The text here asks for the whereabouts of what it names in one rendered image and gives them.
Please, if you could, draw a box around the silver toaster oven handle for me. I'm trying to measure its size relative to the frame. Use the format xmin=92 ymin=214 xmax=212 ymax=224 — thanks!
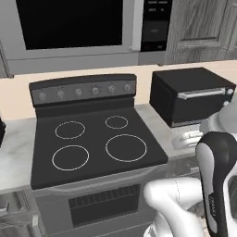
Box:
xmin=177 ymin=87 xmax=227 ymax=101

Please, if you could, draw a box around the white microwave door handle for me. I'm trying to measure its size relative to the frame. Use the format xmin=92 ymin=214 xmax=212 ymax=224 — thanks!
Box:
xmin=131 ymin=0 xmax=145 ymax=52

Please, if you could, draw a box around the black toaster oven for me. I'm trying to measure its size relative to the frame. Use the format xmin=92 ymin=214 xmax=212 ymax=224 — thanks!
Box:
xmin=149 ymin=67 xmax=237 ymax=128

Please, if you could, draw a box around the grey base cupboard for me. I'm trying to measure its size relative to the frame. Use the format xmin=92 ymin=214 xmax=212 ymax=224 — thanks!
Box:
xmin=0 ymin=190 xmax=42 ymax=237

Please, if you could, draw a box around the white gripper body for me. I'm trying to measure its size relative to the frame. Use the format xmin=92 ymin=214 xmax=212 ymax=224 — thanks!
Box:
xmin=170 ymin=124 xmax=207 ymax=151

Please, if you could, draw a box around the black electric stove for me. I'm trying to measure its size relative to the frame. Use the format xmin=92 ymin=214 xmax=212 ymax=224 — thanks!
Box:
xmin=28 ymin=73 xmax=169 ymax=237

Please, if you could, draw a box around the grey oven door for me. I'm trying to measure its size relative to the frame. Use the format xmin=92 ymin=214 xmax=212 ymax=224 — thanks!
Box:
xmin=32 ymin=175 xmax=161 ymax=237

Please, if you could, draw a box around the black object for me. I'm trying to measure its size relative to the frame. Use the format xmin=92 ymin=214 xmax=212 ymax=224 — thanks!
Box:
xmin=0 ymin=118 xmax=6 ymax=147

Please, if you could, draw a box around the grey wooden cupboard door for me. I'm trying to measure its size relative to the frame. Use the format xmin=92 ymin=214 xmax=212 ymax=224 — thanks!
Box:
xmin=0 ymin=43 xmax=14 ymax=79
xmin=165 ymin=0 xmax=237 ymax=66

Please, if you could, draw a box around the grey microwave oven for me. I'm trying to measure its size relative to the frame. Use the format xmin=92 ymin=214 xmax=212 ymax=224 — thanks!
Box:
xmin=0 ymin=0 xmax=174 ymax=77

